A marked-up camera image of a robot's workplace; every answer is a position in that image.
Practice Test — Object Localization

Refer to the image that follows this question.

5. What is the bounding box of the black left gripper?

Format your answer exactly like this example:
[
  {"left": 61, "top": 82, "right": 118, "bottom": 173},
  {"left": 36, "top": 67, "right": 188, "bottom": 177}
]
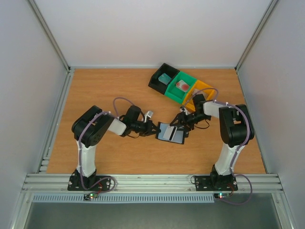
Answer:
[{"left": 132, "top": 119, "right": 162, "bottom": 136}]

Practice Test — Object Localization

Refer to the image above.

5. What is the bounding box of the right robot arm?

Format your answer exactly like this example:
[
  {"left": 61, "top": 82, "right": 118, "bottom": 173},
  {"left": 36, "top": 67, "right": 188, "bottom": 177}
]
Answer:
[{"left": 170, "top": 94, "right": 254, "bottom": 189}]

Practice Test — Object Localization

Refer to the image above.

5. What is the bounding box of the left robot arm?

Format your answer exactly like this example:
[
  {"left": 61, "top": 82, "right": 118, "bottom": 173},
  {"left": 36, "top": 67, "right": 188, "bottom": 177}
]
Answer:
[{"left": 71, "top": 105, "right": 161, "bottom": 190}]

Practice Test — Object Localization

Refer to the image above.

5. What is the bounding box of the red patterned card stack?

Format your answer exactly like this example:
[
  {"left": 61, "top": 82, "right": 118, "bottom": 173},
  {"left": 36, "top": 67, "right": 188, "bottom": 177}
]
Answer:
[{"left": 175, "top": 80, "right": 190, "bottom": 92}]

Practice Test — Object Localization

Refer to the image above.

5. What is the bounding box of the teal card stack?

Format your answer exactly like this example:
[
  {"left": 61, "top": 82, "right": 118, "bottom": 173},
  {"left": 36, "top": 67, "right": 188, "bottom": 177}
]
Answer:
[{"left": 158, "top": 73, "right": 172, "bottom": 85}]

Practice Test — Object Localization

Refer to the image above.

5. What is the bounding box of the yellow plastic bin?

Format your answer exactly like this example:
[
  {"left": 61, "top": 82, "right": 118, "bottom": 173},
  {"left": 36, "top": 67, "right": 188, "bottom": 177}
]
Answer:
[{"left": 182, "top": 80, "right": 217, "bottom": 112}]

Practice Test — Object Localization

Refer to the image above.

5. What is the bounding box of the green plastic bin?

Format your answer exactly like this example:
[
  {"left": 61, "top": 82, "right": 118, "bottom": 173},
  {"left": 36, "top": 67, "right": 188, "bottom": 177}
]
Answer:
[{"left": 164, "top": 71, "right": 197, "bottom": 104}]

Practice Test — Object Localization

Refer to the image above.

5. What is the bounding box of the black plastic bin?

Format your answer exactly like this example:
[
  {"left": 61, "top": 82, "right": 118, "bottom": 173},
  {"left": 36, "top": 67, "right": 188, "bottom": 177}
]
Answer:
[{"left": 148, "top": 63, "right": 180, "bottom": 94}]

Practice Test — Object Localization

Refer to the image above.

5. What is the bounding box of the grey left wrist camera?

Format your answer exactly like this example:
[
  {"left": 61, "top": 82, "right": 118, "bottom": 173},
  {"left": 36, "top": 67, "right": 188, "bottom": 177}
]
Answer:
[{"left": 143, "top": 111, "right": 153, "bottom": 123}]

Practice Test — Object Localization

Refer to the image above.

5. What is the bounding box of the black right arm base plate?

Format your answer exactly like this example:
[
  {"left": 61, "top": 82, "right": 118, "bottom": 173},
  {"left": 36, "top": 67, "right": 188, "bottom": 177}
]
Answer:
[{"left": 194, "top": 175, "right": 238, "bottom": 192}]

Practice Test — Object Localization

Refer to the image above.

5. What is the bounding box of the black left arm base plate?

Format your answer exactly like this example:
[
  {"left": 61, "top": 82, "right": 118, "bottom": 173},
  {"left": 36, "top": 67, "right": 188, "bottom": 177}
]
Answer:
[{"left": 67, "top": 175, "right": 113, "bottom": 192}]

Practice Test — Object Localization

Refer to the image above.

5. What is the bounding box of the aluminium front rail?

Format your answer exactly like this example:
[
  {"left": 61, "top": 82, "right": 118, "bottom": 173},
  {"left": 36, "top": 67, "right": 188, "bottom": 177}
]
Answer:
[{"left": 21, "top": 174, "right": 284, "bottom": 194}]

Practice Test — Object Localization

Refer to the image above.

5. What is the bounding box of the white slotted cable duct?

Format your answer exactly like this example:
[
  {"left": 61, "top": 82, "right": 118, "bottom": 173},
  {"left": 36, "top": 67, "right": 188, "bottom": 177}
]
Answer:
[{"left": 32, "top": 193, "right": 214, "bottom": 204}]

